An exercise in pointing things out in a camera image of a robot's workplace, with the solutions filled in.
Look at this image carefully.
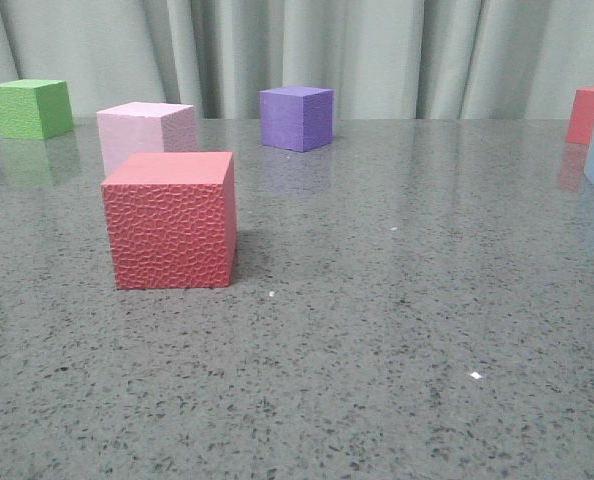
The purple foam cube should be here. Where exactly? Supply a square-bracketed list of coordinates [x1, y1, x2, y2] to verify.
[259, 86, 334, 152]

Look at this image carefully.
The large red textured cube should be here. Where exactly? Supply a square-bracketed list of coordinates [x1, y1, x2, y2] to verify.
[101, 151, 237, 289]

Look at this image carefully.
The pink foam cube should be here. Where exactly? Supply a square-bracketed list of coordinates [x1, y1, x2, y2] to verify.
[96, 102, 198, 176]

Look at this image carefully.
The grey-green curtain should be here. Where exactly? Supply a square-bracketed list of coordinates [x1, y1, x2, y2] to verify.
[0, 1, 594, 119]

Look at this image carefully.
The green foam cube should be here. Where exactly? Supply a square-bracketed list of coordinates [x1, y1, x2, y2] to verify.
[0, 79, 74, 140]

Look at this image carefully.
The red cube far right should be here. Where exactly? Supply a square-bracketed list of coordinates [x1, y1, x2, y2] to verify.
[565, 86, 594, 145]

